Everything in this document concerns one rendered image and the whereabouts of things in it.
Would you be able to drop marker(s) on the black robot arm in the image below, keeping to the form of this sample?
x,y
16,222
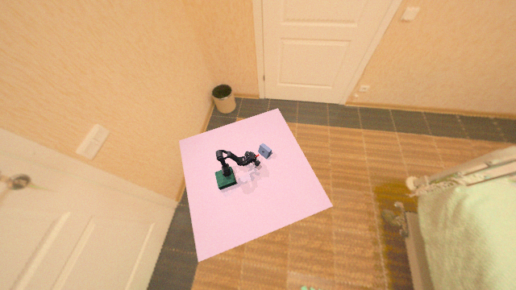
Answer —
x,y
241,161

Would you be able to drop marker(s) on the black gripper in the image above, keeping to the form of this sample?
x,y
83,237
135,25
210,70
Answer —
x,y
255,160

